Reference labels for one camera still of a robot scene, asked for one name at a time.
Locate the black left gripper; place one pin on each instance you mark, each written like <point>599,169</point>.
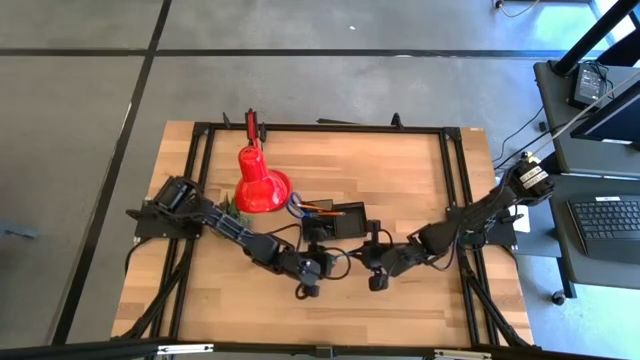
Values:
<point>307,267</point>

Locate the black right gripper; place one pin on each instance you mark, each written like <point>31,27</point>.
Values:
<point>380,257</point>

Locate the black mesh desk organizer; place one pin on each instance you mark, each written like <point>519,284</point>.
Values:
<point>345,222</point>

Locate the red desk lamp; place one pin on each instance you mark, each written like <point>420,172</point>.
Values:
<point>260,187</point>

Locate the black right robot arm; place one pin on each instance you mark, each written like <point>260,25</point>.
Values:
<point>475,215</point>

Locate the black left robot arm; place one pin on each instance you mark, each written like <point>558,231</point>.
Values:
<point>235,232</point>

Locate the potted succulent plant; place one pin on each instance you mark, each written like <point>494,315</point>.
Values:
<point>235,212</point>

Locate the white paper sheet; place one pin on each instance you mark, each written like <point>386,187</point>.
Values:
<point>524,222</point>

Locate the dark grey keyboard shelf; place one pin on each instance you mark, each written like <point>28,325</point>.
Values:
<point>560,250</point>

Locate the black caster wheel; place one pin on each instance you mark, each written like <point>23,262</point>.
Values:
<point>558,298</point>

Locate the small black floor box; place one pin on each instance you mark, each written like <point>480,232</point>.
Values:
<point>542,126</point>

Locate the dark grey desk top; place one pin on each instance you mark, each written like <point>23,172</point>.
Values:
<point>570,145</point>

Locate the black keyboard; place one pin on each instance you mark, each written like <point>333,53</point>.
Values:
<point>605,225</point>

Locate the black gantry beam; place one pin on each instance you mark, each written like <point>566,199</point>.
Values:
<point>100,350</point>

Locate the black power adapter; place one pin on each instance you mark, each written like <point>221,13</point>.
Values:
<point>587,85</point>

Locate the black monitor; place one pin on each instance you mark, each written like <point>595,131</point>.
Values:
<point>615,120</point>

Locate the grey chair base leg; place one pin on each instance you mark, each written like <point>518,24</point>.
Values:
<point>17,231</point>

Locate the black metal pole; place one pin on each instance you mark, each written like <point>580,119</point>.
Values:
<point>595,35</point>

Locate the black aluminium table frame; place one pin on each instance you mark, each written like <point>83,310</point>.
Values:
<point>400,129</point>

